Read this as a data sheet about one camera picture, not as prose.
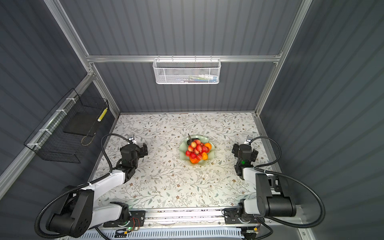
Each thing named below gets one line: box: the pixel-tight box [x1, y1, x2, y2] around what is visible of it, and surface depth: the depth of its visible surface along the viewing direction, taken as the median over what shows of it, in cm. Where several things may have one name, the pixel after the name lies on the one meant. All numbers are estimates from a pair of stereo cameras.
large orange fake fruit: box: [190, 158, 200, 164], surface depth 91 cm
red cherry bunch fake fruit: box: [185, 133, 211, 161], surface depth 88 cm
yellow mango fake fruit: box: [202, 152, 208, 161], surface depth 93 cm
